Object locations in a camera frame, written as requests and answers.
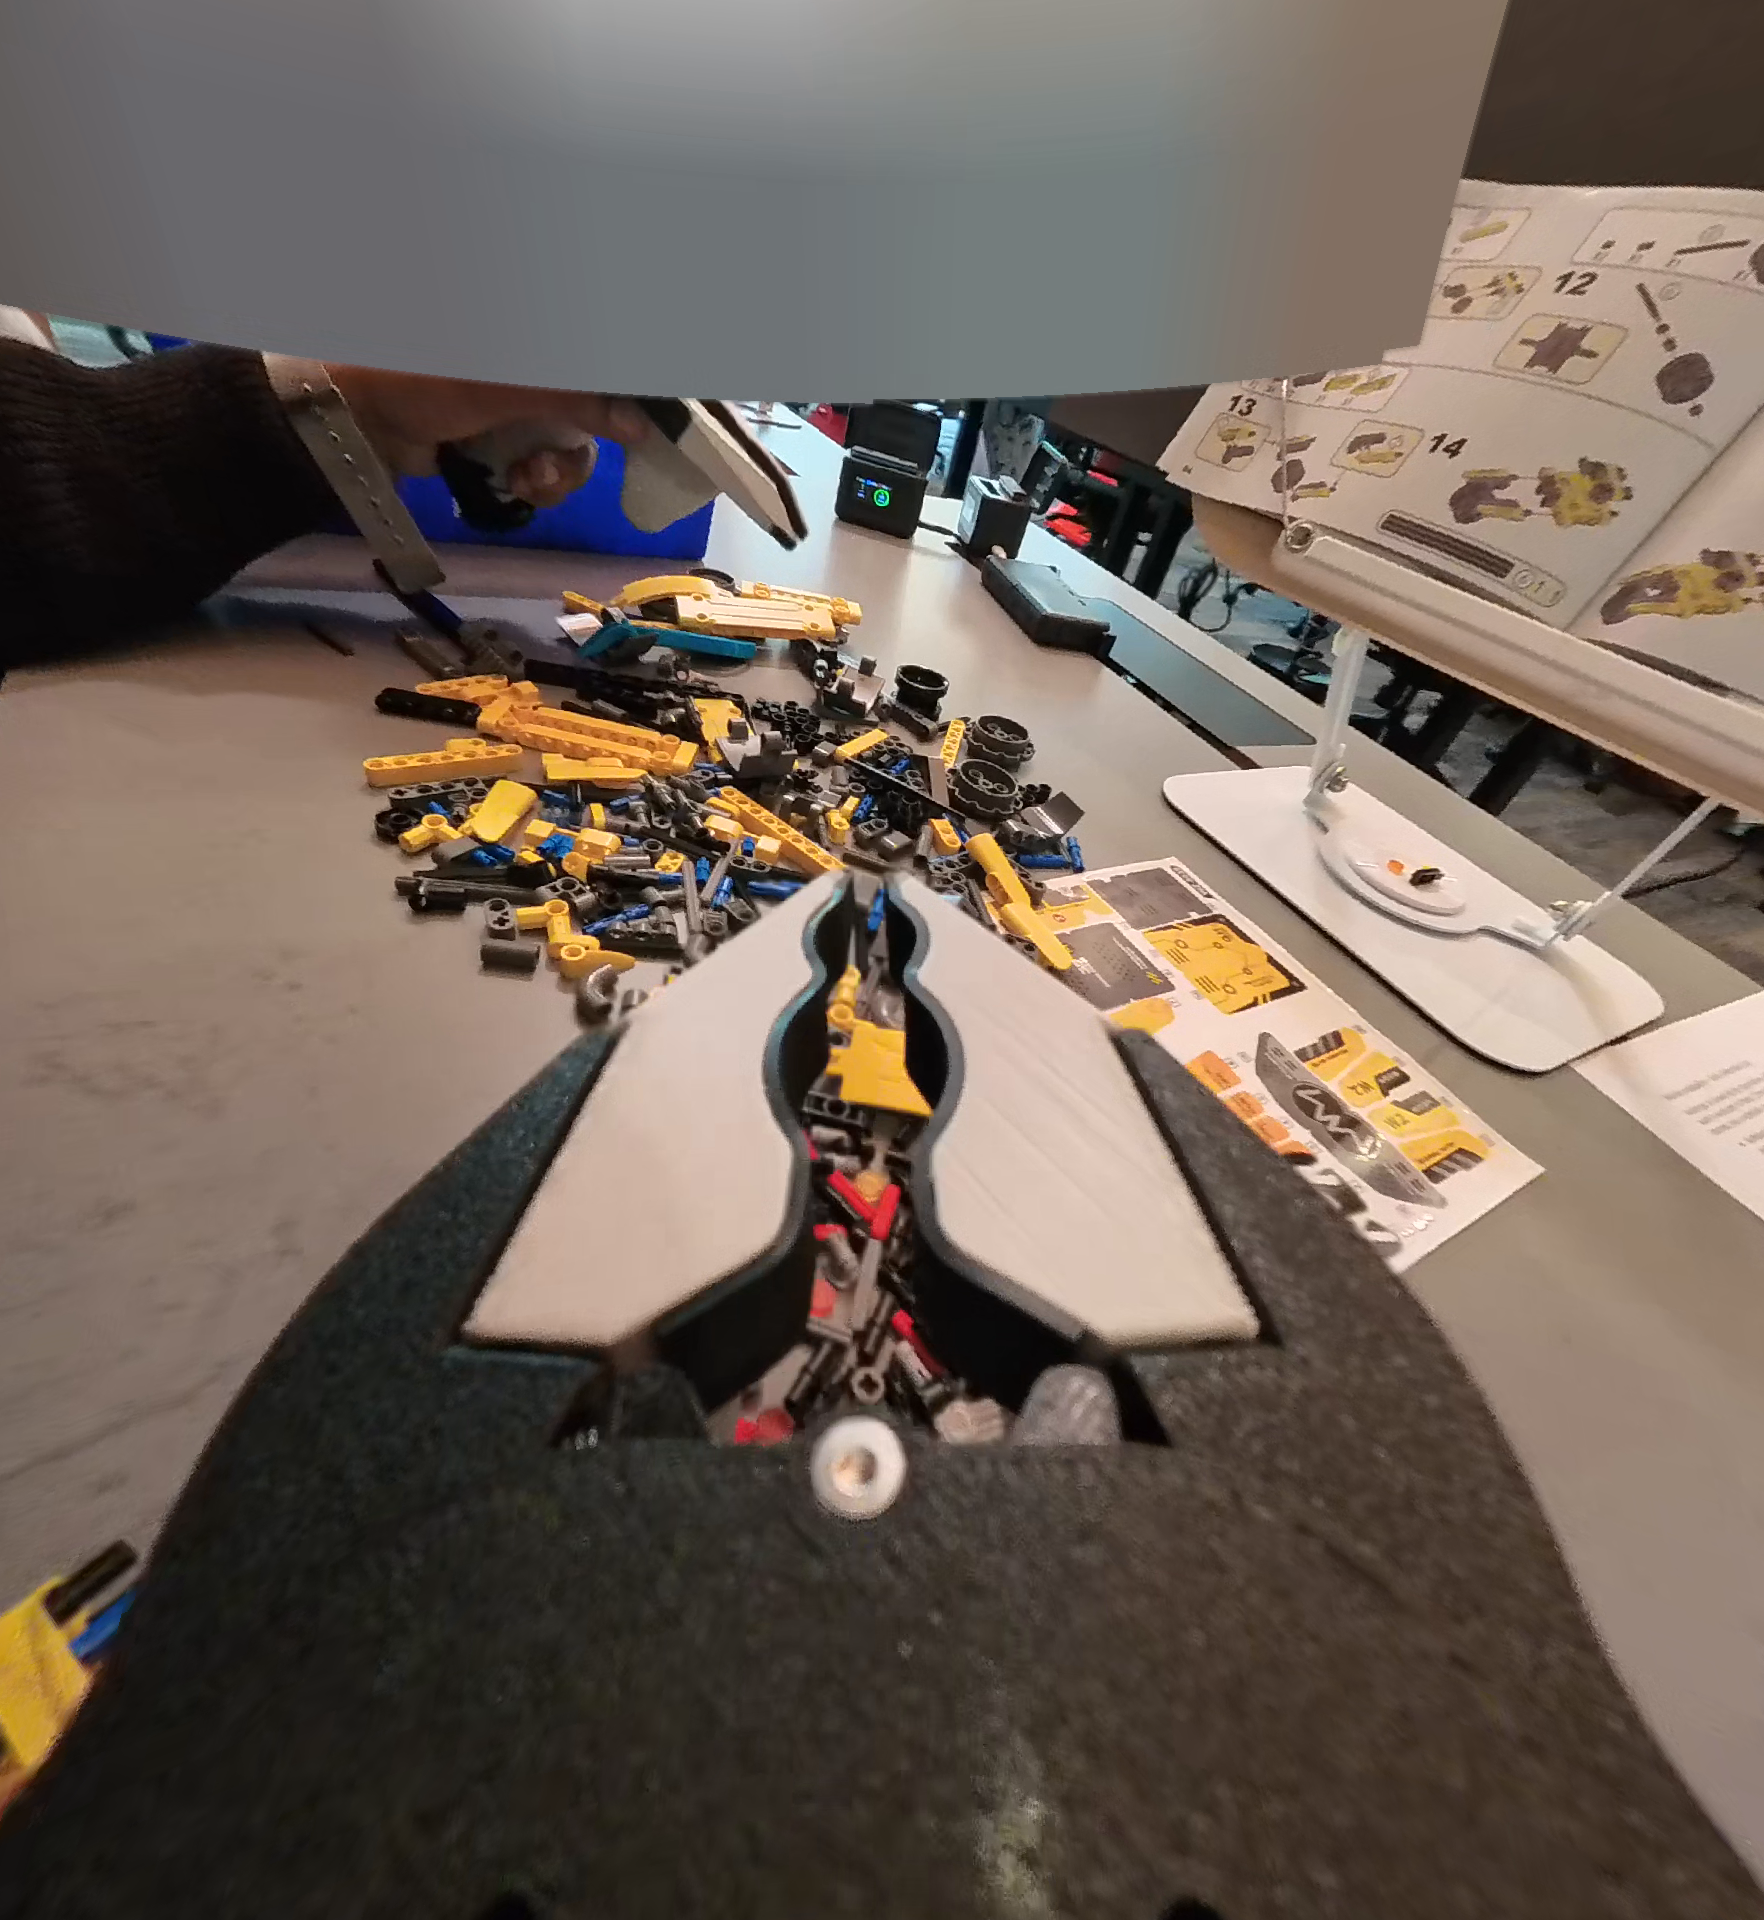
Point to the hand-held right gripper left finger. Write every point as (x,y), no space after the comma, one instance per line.
(656,1171)

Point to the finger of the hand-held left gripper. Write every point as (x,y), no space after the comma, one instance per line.
(678,465)
(768,480)

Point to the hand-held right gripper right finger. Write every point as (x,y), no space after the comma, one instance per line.
(1092,1171)

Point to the pile of red black pins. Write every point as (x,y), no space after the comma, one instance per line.
(867,1201)

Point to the pile of toy building pieces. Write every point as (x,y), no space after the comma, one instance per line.
(642,841)

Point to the person's left forearm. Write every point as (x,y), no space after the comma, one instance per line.
(102,496)

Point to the person's left hand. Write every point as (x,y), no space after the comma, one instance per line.
(417,413)

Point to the black power bank green display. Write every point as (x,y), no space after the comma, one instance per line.
(881,451)

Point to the black charger block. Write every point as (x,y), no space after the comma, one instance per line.
(990,519)

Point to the yellow grey sticker sheet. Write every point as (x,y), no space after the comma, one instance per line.
(1272,1036)

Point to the black toy wheel rim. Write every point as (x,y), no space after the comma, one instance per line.
(922,693)

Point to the flat black box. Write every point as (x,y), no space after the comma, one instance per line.
(1047,600)

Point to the white book stand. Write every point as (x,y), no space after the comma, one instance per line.
(1272,818)

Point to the black desk mat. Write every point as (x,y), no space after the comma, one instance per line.
(1196,676)

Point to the white printed paper sheet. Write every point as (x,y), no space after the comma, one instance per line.
(1736,1126)

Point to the yellow toy vehicle assembly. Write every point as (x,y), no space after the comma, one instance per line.
(12,1666)

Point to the open instruction booklet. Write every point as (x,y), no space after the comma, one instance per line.
(1572,345)

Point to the black monitor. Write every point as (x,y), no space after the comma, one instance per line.
(1677,91)

